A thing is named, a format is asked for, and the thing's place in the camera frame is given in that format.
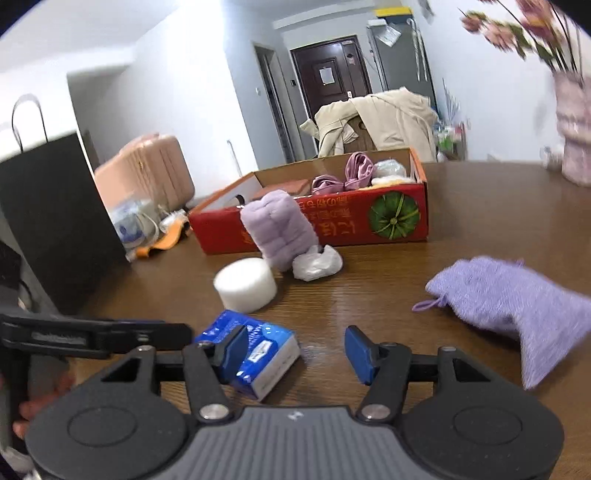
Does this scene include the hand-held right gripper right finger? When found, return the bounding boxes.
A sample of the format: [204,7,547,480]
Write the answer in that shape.
[345,325,522,423]

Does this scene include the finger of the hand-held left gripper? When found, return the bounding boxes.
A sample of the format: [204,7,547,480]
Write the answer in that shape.
[98,319,193,360]

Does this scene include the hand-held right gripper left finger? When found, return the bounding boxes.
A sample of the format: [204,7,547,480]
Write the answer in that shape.
[69,325,250,424]

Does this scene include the blue and white tissue pack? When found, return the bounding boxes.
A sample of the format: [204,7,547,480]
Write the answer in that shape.
[194,310,300,401]

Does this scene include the white foam cylinder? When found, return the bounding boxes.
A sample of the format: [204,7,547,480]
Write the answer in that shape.
[213,257,278,312]

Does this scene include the white plastic bag bundle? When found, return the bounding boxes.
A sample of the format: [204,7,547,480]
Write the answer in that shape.
[292,244,344,281]

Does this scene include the lavender towel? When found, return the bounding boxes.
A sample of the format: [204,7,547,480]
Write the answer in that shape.
[241,190,320,272]

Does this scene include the red cardboard box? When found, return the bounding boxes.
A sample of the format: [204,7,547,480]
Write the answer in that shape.
[188,148,429,256]

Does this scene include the purple drawstring pouch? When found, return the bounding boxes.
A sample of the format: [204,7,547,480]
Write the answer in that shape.
[412,257,591,391]

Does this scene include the pink satin scrunchie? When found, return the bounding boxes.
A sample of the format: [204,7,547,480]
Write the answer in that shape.
[345,152,376,190]
[311,174,347,195]

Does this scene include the person's left hand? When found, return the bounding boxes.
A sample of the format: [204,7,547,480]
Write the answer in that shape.
[13,371,77,439]

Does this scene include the orange pouch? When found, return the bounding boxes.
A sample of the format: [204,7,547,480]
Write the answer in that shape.
[131,219,192,259]

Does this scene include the clear plastic bag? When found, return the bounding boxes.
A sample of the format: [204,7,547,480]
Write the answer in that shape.
[111,198,162,251]

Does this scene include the black paper bag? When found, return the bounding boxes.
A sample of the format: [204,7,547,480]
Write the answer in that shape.
[0,95,129,315]

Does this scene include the pink hard suitcase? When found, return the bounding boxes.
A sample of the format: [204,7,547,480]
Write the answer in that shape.
[95,134,195,215]

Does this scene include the wooden chair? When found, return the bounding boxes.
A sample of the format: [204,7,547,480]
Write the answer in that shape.
[351,113,377,153]

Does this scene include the cluttered small shelf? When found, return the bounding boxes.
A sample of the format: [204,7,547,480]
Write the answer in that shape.
[434,115,468,160]

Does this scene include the beige coat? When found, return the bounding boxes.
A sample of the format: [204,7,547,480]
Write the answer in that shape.
[300,88,439,163]

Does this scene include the grey side door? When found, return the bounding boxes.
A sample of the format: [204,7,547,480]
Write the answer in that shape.
[253,41,296,163]

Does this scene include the small white bottle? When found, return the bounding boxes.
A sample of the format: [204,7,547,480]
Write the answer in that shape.
[540,145,564,169]

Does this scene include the dark brown entrance door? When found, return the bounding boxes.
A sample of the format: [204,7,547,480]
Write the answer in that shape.
[290,34,374,110]

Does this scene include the grey refrigerator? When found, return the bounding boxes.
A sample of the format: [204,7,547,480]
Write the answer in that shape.
[367,16,437,108]

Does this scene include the pink textured vase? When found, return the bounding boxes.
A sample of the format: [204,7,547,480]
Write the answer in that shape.
[553,71,591,188]

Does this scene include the white folded umbrella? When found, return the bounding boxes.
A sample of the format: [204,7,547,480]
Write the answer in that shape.
[409,18,428,82]

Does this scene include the dried pink flowers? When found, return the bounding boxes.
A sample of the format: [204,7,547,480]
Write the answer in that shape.
[459,0,585,75]

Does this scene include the white plug cable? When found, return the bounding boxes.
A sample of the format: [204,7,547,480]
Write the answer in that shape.
[157,210,186,232]

